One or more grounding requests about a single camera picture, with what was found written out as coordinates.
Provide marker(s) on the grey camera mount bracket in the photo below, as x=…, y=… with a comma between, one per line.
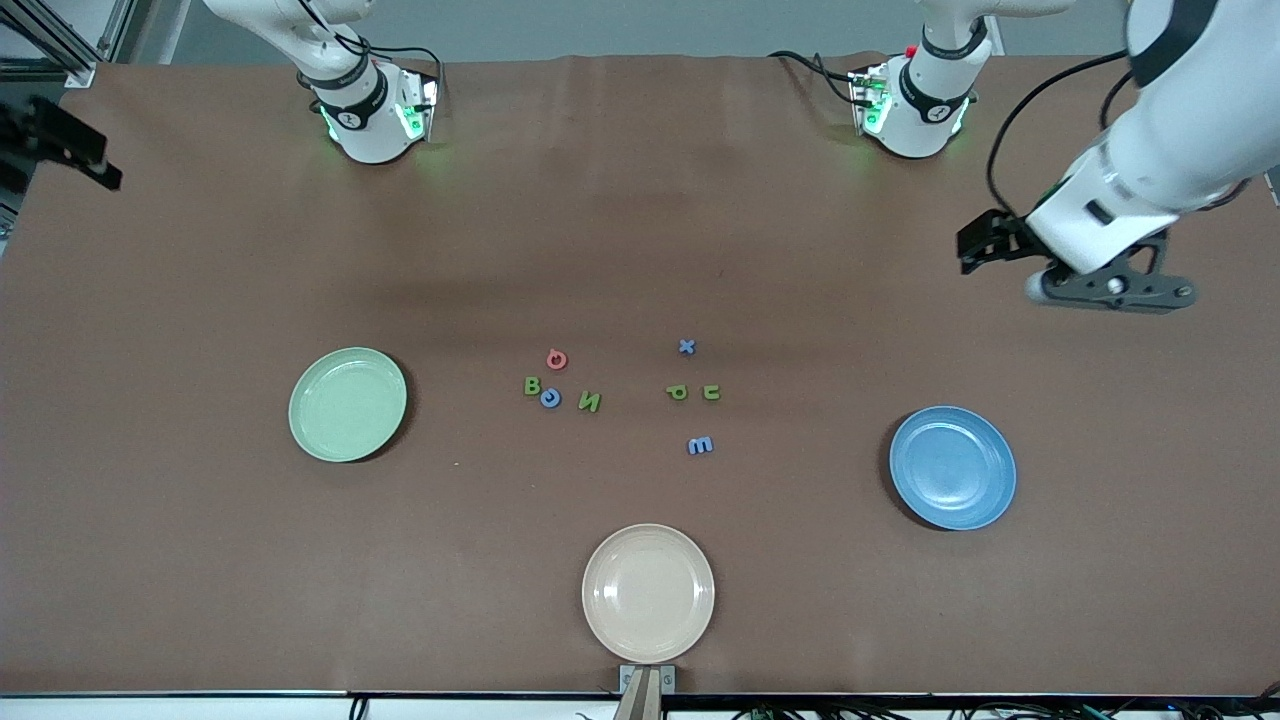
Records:
x=647, y=695

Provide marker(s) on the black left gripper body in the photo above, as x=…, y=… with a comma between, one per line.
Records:
x=1008, y=236

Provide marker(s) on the blue letter m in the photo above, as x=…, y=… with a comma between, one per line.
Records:
x=700, y=446

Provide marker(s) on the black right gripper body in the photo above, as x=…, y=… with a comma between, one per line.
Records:
x=40, y=135

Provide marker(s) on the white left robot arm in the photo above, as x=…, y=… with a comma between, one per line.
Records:
x=925, y=110

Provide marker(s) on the light green plate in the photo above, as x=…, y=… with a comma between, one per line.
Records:
x=347, y=405

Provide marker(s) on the red letter Q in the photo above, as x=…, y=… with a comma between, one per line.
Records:
x=550, y=358

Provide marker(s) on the blue letter C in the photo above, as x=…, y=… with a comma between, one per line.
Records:
x=551, y=406

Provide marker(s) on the beige plate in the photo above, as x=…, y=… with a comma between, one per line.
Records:
x=648, y=593

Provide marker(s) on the aluminium frame profile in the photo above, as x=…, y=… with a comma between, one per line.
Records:
x=78, y=73

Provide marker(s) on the brown table cover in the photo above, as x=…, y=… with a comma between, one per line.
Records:
x=200, y=580

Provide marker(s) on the green letter N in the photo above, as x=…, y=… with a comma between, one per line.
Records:
x=590, y=403

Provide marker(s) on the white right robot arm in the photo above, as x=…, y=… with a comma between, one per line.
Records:
x=360, y=120

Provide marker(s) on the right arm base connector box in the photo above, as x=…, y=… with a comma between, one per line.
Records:
x=418, y=105

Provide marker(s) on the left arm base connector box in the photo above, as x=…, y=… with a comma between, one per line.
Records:
x=868, y=100

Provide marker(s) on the blue plate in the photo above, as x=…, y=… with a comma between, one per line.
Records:
x=952, y=468

